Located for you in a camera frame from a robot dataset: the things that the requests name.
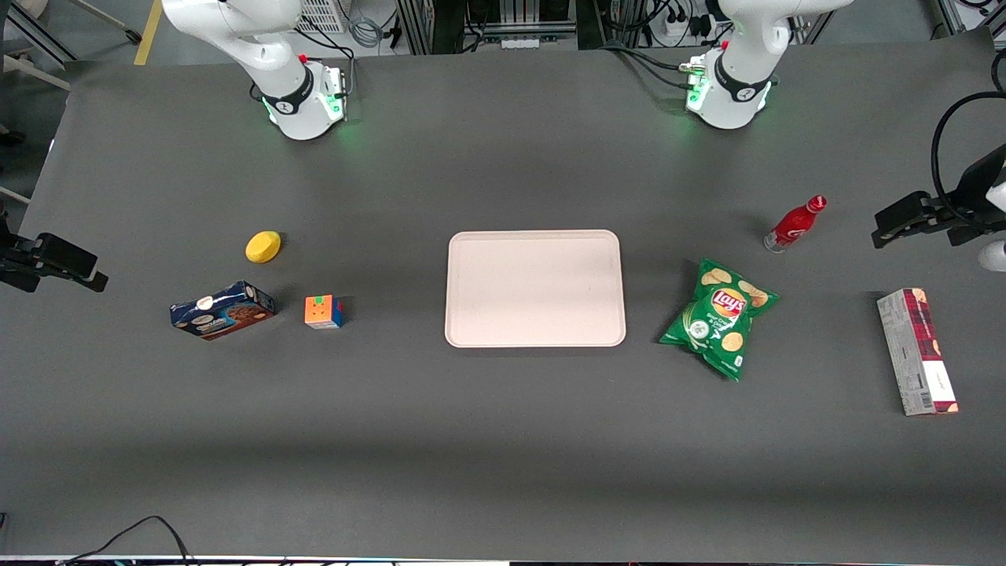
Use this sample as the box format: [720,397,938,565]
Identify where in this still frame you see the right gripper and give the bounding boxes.
[0,234,39,293]

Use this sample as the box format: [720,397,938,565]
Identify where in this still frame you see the red cookie box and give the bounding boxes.
[877,288,960,417]

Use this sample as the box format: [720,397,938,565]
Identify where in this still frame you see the blue cookie box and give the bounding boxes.
[170,281,276,341]

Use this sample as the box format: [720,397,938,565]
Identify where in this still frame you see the beige plastic tray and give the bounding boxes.
[445,230,627,348]

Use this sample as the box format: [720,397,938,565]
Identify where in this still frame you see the red drink bottle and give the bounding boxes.
[764,195,828,254]

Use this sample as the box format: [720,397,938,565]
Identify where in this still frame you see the grey metal stand leg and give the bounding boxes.
[71,0,144,44]
[0,12,79,68]

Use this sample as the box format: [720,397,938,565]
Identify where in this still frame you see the yellow round sponge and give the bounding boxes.
[245,230,282,264]

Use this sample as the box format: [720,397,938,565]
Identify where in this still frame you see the green Lays chips bag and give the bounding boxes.
[659,258,780,383]

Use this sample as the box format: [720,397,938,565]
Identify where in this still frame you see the colourful puzzle cube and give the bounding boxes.
[304,294,345,330]

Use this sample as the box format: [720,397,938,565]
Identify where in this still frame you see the white power strip with plugs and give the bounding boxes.
[656,6,708,42]

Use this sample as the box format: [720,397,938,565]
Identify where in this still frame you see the black equipment rack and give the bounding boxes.
[395,0,606,56]

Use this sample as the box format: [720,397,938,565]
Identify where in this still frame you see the aluminium frame profile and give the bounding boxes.
[934,0,969,36]

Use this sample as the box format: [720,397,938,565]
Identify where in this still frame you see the thin black table cable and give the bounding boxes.
[55,515,197,566]

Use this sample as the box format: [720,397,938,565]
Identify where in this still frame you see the grey coiled cable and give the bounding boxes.
[348,12,387,50]

